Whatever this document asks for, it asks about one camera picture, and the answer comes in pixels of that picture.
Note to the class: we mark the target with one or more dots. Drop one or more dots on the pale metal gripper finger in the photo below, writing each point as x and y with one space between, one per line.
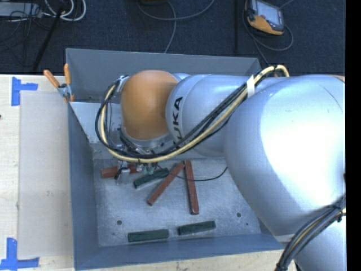
124 179

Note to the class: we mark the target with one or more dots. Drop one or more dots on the red-brown flat block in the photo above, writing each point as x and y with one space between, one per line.
108 172
163 185
192 196

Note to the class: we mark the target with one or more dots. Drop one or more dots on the dark green flat block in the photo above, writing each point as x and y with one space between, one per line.
148 235
196 227
149 178

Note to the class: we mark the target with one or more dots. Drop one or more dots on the grey metal bin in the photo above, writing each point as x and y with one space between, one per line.
169 213

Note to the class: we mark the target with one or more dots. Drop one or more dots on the pale flat board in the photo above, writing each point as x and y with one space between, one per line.
45 179

